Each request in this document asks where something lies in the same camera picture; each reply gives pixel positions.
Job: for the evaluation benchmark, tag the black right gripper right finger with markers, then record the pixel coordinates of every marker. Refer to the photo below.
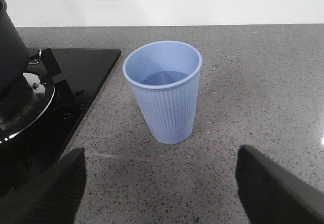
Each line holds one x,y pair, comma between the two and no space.
271,194

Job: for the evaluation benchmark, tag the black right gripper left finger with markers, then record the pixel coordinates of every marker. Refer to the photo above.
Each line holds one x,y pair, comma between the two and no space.
53,196

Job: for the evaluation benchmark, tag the light blue ribbed cup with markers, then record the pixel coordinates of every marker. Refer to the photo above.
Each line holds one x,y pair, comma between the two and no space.
164,78

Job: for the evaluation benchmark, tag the black pot support grate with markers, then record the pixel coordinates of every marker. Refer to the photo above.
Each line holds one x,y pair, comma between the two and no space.
42,67

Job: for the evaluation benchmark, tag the dark blue cooking pot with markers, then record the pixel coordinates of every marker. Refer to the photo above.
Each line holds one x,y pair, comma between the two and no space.
14,54

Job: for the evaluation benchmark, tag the black gas burner head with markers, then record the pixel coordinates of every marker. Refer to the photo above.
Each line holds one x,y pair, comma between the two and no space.
20,101

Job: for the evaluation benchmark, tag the black glass gas stove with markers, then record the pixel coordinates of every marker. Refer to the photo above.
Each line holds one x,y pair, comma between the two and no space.
42,144

